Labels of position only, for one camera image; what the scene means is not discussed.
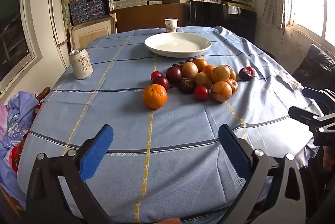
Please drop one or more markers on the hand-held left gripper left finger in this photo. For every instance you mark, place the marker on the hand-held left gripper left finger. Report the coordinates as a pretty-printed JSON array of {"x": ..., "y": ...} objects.
[{"x": 95, "y": 153}]

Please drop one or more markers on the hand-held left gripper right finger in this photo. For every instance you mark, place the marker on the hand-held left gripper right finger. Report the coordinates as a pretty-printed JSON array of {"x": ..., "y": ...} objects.
[{"x": 233, "y": 150}]

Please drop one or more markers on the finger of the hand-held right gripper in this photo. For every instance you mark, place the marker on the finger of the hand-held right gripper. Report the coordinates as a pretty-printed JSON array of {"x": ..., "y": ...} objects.
[
  {"x": 311, "y": 92},
  {"x": 301, "y": 114}
]

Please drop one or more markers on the orange-yellow dimpled fruit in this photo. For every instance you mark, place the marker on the orange-yellow dimpled fruit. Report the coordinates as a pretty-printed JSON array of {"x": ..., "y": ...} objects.
[{"x": 221, "y": 91}]

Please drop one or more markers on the red cherry tomato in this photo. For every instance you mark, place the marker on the red cherry tomato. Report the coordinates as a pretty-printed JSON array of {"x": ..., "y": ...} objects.
[
  {"x": 201, "y": 92},
  {"x": 156, "y": 75},
  {"x": 251, "y": 70}
]

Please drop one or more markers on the striped orange-tan fruit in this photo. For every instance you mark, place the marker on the striped orange-tan fruit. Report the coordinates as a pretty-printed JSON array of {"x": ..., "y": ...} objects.
[{"x": 233, "y": 86}]

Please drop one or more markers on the dark brown water chestnut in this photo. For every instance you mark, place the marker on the dark brown water chestnut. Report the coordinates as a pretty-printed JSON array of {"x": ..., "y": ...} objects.
[
  {"x": 179, "y": 65},
  {"x": 245, "y": 74},
  {"x": 187, "y": 85},
  {"x": 191, "y": 59}
]

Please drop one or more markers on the small orange fruit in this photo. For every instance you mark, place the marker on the small orange fruit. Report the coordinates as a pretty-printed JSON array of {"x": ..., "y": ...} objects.
[{"x": 233, "y": 74}]

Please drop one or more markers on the yellow-brown round fruit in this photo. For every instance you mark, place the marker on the yellow-brown round fruit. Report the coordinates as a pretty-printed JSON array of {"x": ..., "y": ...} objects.
[
  {"x": 202, "y": 80},
  {"x": 189, "y": 69},
  {"x": 220, "y": 73}
]

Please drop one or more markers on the large orange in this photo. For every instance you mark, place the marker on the large orange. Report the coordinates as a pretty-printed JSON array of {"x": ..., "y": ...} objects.
[{"x": 154, "y": 96}]

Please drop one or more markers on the bumpy mandarin orange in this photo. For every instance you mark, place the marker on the bumpy mandarin orange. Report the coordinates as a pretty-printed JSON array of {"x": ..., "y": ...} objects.
[{"x": 208, "y": 70}]

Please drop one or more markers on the smooth orange fruit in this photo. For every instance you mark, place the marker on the smooth orange fruit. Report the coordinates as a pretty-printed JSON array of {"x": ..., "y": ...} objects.
[{"x": 200, "y": 64}]

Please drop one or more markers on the dark purple plum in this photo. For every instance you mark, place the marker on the dark purple plum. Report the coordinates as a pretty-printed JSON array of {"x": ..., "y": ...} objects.
[{"x": 174, "y": 75}]

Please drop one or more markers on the dark red plum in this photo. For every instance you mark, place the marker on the dark red plum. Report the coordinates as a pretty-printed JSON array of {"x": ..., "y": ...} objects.
[{"x": 160, "y": 82}]

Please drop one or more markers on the white oval plate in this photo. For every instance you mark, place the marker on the white oval plate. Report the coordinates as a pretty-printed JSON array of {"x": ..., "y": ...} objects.
[{"x": 178, "y": 45}]

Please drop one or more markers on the black padded jacket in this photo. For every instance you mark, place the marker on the black padded jacket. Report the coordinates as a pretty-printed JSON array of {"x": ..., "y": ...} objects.
[{"x": 314, "y": 64}]

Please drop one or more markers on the blue checked tablecloth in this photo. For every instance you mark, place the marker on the blue checked tablecloth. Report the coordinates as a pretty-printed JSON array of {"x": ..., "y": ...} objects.
[{"x": 183, "y": 130}]

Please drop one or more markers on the lavender printed cloth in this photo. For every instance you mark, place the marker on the lavender printed cloth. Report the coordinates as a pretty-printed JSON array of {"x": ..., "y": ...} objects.
[{"x": 18, "y": 114}]

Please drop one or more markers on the white drink can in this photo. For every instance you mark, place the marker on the white drink can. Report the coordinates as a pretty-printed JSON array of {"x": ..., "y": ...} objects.
[{"x": 81, "y": 64}]

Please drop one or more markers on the black glossy panel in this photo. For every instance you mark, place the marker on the black glossy panel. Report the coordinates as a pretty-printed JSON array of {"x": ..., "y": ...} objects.
[{"x": 222, "y": 17}]

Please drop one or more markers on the wooden framed panel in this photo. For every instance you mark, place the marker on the wooden framed panel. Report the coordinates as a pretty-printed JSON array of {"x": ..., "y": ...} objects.
[{"x": 89, "y": 33}]

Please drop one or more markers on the white paper cup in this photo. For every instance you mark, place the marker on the white paper cup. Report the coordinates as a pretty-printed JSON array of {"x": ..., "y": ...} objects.
[{"x": 170, "y": 25}]

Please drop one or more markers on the white wooden slat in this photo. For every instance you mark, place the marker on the white wooden slat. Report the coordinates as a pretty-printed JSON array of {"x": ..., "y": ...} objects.
[{"x": 53, "y": 17}]

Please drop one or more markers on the brown wooden cabinet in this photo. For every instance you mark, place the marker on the brown wooden cabinet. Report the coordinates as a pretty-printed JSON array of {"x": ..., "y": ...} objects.
[{"x": 146, "y": 17}]

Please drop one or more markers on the stack of blue floral boxes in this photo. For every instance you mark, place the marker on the stack of blue floral boxes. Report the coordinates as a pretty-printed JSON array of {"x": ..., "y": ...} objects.
[{"x": 86, "y": 8}]

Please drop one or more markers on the dark sliding window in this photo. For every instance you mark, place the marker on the dark sliding window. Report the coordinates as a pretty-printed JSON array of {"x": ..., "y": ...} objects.
[{"x": 13, "y": 30}]

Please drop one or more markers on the green marble slab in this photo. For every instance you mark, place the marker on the green marble slab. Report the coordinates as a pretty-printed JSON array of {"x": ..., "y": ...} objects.
[{"x": 65, "y": 4}]

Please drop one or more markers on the wooden chair post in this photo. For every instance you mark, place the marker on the wooden chair post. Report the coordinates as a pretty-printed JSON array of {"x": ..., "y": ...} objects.
[{"x": 44, "y": 93}]

